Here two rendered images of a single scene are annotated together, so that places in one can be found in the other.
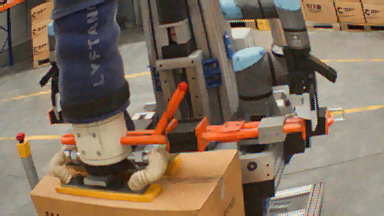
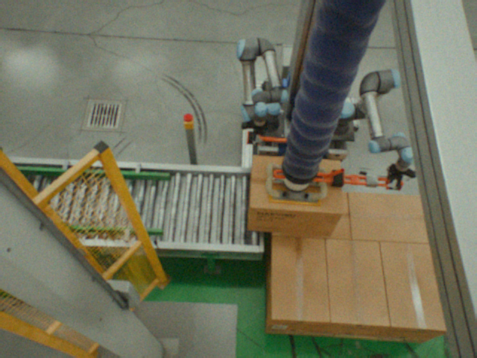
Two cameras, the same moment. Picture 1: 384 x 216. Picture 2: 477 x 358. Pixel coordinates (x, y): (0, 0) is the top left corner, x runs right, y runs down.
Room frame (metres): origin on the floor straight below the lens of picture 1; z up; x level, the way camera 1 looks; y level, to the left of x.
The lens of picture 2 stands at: (0.51, 1.03, 3.71)
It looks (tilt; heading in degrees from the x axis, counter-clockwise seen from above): 62 degrees down; 343
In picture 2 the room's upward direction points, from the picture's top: 3 degrees clockwise
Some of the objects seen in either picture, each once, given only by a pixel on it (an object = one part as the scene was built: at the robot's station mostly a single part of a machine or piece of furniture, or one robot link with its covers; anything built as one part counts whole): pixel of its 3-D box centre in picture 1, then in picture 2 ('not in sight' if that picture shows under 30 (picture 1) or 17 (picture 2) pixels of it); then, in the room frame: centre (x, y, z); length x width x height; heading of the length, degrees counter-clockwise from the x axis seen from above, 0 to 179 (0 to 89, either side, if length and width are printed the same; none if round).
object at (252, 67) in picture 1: (254, 69); (344, 112); (2.07, -0.21, 1.20); 0.13 x 0.12 x 0.14; 85
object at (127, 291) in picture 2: not in sight; (112, 293); (1.12, 1.41, 1.62); 0.20 x 0.05 x 0.30; 73
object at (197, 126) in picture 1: (187, 135); (337, 178); (1.60, 0.02, 1.20); 0.10 x 0.08 x 0.06; 161
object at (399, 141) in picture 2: (279, 6); (397, 143); (1.60, -0.28, 1.50); 0.11 x 0.11 x 0.08; 85
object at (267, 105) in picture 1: (258, 105); (339, 122); (2.07, -0.20, 1.09); 0.15 x 0.15 x 0.10
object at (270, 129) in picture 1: (273, 129); (371, 181); (1.53, -0.18, 1.19); 0.07 x 0.07 x 0.04; 71
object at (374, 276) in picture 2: not in sight; (346, 260); (1.28, -0.13, 0.34); 1.20 x 1.00 x 0.40; 73
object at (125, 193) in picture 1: (99, 185); (295, 195); (1.60, 0.29, 1.10); 0.34 x 0.10 x 0.05; 71
